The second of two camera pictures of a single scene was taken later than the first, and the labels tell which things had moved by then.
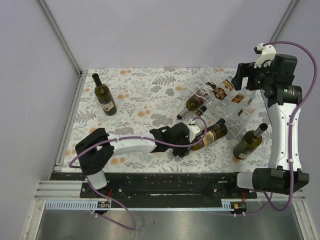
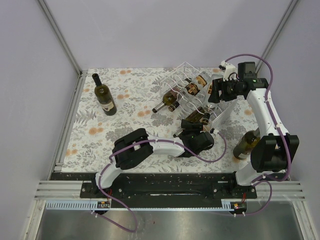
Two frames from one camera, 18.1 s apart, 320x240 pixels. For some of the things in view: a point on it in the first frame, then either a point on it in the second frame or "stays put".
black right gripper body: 255,76 -> 229,90
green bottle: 212,133 -> 198,116
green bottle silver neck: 194,103 -> 169,97
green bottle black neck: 104,96 stays put
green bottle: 249,142 stays put
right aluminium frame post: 283,20 stays put
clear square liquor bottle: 222,99 -> 196,87
